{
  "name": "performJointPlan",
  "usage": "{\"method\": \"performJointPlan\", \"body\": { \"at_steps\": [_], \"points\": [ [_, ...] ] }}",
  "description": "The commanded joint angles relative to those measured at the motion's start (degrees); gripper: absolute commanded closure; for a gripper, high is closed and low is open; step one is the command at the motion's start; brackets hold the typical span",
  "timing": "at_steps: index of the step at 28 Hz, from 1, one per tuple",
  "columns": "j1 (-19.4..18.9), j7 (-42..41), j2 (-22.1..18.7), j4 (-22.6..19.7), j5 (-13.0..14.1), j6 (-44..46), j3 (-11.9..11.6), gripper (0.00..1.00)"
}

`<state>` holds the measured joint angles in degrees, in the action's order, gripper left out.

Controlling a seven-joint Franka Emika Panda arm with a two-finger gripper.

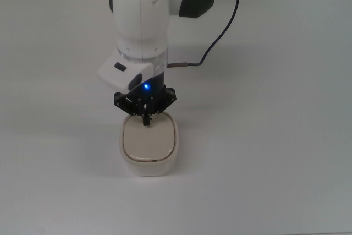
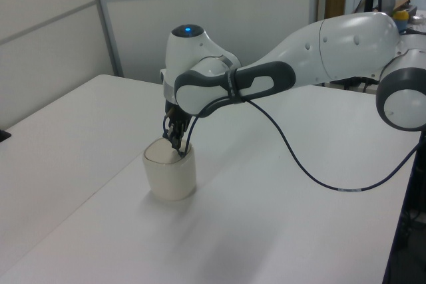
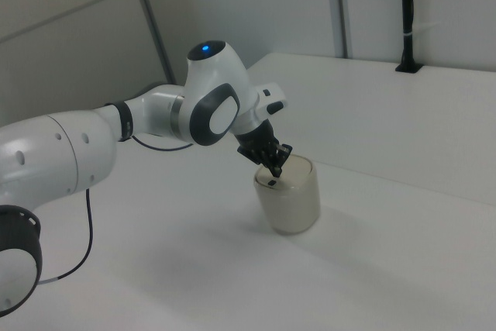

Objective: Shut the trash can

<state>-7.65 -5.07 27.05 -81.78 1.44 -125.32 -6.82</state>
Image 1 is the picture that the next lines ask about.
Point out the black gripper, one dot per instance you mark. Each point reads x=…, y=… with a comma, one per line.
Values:
x=155, y=86

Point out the small white trash can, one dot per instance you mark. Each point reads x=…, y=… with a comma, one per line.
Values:
x=148, y=141

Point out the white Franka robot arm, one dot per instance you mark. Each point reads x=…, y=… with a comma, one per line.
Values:
x=141, y=12

